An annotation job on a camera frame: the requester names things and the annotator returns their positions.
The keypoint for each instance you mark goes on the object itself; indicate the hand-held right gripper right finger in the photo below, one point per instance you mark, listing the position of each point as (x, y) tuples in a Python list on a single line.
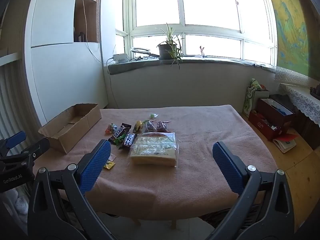
[(227, 165)]

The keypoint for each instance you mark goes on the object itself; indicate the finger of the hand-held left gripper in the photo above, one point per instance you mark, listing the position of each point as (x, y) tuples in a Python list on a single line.
[(15, 137), (37, 148)]

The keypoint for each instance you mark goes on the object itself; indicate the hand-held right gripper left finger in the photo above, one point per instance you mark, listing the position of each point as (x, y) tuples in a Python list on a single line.
[(96, 165)]

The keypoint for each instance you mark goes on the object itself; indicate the green candy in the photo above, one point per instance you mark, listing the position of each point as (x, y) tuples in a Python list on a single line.
[(152, 115), (117, 141)]

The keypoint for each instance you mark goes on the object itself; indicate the brown chocolate bar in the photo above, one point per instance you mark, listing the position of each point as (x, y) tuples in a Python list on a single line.
[(120, 132)]

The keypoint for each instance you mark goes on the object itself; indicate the dark chocolate bar white print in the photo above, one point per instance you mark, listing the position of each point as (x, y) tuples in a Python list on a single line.
[(128, 140)]

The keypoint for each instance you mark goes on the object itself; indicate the clear bagged sliced bread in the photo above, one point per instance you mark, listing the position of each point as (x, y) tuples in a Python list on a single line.
[(155, 150)]

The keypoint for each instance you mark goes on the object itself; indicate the clear packet of dark plums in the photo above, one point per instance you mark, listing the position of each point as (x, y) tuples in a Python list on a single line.
[(163, 126), (150, 126)]

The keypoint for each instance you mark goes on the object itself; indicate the person's left hand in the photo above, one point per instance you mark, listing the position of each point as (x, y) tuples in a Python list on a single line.
[(20, 202)]

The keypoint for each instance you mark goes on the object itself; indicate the yellow green candy wrapper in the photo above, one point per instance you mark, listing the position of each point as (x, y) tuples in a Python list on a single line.
[(109, 164)]

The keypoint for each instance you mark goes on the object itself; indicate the colourful candy packet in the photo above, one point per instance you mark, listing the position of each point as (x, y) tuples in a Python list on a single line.
[(111, 127)]

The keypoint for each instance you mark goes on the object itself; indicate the red cardboard box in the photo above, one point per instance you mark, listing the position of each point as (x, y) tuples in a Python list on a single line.
[(262, 127)]

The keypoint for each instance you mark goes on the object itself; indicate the yellow snack packet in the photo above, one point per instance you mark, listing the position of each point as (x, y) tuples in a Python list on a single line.
[(138, 125)]

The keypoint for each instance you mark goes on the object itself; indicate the open book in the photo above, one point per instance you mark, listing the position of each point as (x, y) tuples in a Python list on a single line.
[(285, 143)]

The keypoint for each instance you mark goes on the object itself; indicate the green printed bag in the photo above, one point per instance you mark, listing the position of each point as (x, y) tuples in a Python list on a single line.
[(248, 100)]

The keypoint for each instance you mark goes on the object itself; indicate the dark red storage box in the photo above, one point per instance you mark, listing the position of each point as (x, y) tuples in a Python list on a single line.
[(277, 112)]

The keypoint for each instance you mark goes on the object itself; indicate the white cabinet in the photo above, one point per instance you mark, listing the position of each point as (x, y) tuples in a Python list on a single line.
[(62, 67)]

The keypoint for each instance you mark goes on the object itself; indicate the white lace cloth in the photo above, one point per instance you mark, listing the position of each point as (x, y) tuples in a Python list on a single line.
[(300, 97)]

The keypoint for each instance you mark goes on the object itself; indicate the white adapter box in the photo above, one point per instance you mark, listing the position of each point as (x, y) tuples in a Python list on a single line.
[(120, 58)]

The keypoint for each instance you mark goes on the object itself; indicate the small rabbit figurine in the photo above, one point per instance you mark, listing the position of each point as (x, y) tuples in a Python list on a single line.
[(202, 52)]

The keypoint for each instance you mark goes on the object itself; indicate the potted spider plant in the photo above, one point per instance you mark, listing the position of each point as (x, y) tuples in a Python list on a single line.
[(167, 51)]

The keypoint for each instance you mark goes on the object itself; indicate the landscape wall painting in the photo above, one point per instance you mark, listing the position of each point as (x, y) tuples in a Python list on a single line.
[(290, 30)]

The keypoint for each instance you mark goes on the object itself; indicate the white window frame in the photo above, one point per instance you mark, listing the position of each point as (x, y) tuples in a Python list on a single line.
[(182, 17)]

